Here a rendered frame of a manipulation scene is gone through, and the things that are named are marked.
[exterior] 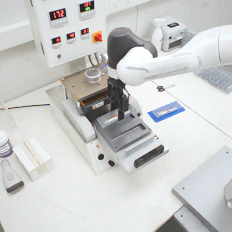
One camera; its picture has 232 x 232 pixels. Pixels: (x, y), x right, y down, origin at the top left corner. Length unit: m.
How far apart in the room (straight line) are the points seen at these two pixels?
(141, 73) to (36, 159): 0.72
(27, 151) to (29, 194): 0.21
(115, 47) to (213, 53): 0.31
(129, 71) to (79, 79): 0.48
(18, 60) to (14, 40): 0.16
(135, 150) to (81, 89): 0.37
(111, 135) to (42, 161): 0.37
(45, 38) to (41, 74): 0.63
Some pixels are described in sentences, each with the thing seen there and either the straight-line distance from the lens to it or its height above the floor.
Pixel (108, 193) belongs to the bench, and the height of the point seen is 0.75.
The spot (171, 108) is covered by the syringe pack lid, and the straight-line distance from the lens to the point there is 1.59.
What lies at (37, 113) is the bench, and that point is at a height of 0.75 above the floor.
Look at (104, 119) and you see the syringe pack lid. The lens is 1.12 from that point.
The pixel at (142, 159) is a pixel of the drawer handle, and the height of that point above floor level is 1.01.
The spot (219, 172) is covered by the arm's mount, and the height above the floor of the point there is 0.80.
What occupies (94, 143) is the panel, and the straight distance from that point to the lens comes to 1.20.
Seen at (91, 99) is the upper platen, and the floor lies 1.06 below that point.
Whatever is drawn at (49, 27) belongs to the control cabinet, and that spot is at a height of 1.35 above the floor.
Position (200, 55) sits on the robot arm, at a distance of 0.76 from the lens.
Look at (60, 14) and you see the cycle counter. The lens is 1.16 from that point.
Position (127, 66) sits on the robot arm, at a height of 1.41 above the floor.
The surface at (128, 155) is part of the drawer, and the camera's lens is 1.08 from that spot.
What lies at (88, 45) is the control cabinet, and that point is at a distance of 1.29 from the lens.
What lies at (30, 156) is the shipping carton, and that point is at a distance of 1.31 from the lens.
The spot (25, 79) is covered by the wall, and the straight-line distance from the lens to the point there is 1.75.
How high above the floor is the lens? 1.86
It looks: 47 degrees down
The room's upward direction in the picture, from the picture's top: straight up
